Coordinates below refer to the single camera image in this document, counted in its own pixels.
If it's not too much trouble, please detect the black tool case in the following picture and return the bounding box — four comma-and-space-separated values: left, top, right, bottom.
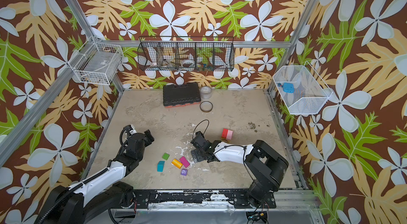
163, 83, 201, 107

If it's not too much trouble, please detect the green cube block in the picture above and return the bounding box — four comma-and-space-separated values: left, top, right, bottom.
162, 153, 170, 160

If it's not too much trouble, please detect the white wire basket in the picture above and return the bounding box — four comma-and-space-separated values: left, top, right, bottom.
69, 37, 124, 85
273, 63, 333, 116

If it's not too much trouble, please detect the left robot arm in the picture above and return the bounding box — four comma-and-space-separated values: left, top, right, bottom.
35, 127, 154, 224

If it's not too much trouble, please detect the brown tape roll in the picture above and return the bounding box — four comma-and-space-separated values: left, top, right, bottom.
199, 101, 214, 113

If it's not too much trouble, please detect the pink wood block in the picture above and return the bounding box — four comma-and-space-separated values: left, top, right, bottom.
226, 130, 233, 140

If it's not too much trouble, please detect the white wire basket right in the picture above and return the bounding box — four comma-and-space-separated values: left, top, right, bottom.
273, 63, 333, 116

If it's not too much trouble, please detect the white tape roll in basket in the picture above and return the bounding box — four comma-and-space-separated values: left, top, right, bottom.
181, 59, 195, 68

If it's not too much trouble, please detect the teal wood block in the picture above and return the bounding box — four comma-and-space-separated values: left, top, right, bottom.
157, 161, 165, 172

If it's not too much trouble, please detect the blue object in basket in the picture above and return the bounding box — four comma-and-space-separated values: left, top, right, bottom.
277, 83, 295, 94

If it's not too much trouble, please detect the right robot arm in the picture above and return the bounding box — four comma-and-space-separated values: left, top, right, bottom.
191, 131, 288, 207

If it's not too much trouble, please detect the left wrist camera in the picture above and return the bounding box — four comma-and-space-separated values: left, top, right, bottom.
124, 124, 137, 136

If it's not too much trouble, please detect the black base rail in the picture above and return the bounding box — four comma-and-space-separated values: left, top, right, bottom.
133, 189, 276, 209

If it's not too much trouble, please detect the red block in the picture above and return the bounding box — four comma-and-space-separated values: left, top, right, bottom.
221, 129, 229, 139

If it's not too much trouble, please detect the purple number cube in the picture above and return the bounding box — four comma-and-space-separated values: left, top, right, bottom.
181, 168, 188, 176

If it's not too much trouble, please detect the white wire basket left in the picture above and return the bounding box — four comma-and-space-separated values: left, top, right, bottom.
69, 37, 124, 85

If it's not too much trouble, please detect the magenta wood block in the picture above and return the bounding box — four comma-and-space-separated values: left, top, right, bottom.
179, 156, 190, 168

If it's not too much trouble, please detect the orange cylinder block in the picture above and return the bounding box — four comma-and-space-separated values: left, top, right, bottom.
171, 159, 183, 169

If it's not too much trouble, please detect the black wire basket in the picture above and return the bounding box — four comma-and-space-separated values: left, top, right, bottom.
136, 36, 235, 71

